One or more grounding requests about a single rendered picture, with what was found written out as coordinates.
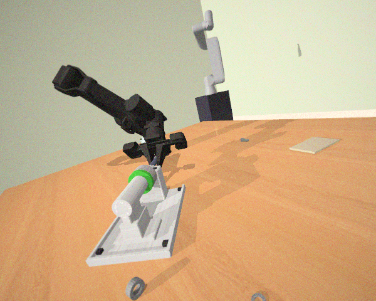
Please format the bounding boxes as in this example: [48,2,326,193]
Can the beige flat rectangular plate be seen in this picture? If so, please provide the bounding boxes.
[290,137,340,154]

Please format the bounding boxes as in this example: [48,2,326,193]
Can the green ring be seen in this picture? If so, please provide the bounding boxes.
[128,169,154,194]

